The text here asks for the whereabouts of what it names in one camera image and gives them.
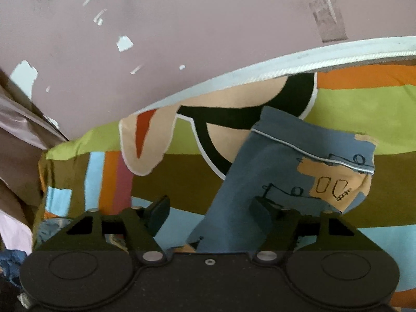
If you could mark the blue crumpled cloth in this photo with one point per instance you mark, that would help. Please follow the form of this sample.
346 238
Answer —
13 263

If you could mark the pinkish brown curtain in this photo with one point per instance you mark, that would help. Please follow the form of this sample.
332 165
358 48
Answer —
19 130

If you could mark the blue patterned pants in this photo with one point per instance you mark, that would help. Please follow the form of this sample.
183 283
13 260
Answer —
260 156

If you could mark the colourful striped printed bedsheet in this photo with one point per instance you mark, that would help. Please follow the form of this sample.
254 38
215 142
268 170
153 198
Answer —
357 113

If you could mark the grey tape strip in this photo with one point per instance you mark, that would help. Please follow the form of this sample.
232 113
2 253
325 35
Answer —
328 16

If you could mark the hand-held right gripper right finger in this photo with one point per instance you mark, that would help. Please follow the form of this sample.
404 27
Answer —
260 213

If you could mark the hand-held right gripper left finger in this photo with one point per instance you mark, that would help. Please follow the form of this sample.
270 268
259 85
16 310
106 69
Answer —
160 212

